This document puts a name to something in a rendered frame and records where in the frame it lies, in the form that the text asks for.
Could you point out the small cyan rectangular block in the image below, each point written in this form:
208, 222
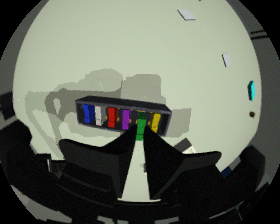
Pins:
250, 90

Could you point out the yellow fuse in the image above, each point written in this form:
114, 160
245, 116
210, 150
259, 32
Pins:
154, 121

